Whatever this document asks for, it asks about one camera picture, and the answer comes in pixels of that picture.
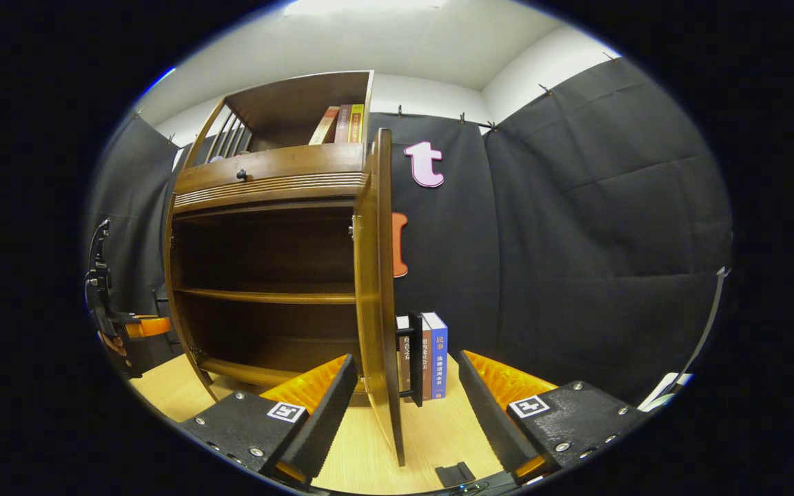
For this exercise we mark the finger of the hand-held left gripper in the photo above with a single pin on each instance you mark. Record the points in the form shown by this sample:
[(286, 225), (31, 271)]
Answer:
[(149, 326)]

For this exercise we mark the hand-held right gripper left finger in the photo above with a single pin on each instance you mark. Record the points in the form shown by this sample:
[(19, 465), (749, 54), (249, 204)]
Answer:
[(324, 427)]

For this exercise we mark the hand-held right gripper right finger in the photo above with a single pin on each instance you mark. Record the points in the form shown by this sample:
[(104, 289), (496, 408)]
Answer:
[(490, 420)]

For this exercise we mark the wooden shoe cabinet door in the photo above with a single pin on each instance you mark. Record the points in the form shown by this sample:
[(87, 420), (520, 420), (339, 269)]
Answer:
[(369, 310), (178, 303)]

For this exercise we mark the wooden double-door shoe cabinet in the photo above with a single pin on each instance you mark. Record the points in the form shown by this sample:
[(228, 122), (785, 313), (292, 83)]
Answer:
[(266, 169)]

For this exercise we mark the blue spine book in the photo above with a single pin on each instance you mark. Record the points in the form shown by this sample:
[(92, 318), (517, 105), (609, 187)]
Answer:
[(440, 351)]

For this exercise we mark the black backdrop cloth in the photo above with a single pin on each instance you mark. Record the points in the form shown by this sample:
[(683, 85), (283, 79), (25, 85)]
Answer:
[(576, 241)]

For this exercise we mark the narrow ceiling light panel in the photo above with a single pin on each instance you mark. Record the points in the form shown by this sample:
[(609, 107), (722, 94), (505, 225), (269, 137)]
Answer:
[(160, 78)]

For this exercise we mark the dark red book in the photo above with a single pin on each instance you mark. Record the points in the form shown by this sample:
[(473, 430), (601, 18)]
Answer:
[(342, 124)]

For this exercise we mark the yellow book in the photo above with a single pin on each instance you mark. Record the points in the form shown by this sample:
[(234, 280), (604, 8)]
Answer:
[(356, 124)]

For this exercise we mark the wide ceiling light panel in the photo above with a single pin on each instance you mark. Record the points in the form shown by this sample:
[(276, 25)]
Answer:
[(362, 5)]

